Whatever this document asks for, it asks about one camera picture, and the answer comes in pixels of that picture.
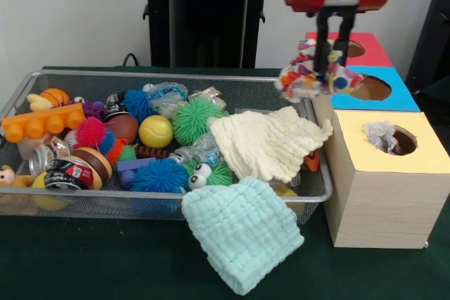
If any multicolour polka dot cloth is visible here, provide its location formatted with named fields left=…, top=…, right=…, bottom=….
left=274, top=38, right=365, bottom=103

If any pale floral cloth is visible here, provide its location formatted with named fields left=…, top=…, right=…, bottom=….
left=361, top=120, right=401, bottom=155

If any cream waffle cloth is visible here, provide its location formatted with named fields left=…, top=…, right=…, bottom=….
left=210, top=105, right=335, bottom=183

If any mint green waffle cloth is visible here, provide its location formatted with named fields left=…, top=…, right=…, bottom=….
left=181, top=176, right=305, bottom=296

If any shallow clear mesh bin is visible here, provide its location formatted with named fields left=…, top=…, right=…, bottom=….
left=0, top=70, right=333, bottom=226

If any wooden box with three holes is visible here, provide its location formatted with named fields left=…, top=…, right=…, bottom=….
left=299, top=32, right=450, bottom=249

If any black upright panel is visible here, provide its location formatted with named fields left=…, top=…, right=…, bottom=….
left=404, top=0, right=450, bottom=85

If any dark green table cloth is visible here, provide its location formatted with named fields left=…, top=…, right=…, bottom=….
left=420, top=74, right=450, bottom=132
left=0, top=65, right=450, bottom=300

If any green spiky rubber ball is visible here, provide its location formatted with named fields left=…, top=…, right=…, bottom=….
left=172, top=97, right=229, bottom=147

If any green spiky ball with eyes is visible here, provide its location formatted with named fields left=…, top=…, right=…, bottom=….
left=184, top=157, right=233, bottom=190

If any yellow tennis ball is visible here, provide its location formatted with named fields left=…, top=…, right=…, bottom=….
left=138, top=115, right=174, bottom=149

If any blue spiky ball with eyes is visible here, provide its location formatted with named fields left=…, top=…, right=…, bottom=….
left=122, top=89, right=158, bottom=124

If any blue spiky rubber ball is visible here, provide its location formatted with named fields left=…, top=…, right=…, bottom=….
left=129, top=158, right=190, bottom=194

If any small brown football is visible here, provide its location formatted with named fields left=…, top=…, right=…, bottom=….
left=105, top=113, right=141, bottom=145

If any pink spiky rubber ball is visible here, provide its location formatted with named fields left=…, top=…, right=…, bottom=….
left=75, top=116, right=108, bottom=148

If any plastic toy hamburger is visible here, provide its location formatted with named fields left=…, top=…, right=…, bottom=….
left=72, top=146, right=113, bottom=188

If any crushed black red can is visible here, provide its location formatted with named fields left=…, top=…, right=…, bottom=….
left=44, top=157, right=99, bottom=191

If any orange plastic toy block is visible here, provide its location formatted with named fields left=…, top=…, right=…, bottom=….
left=1, top=103, right=86, bottom=143

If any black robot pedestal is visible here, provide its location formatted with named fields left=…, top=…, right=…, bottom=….
left=135, top=0, right=284, bottom=68

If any black looped cable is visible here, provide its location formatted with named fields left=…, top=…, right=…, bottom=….
left=122, top=53, right=142, bottom=67

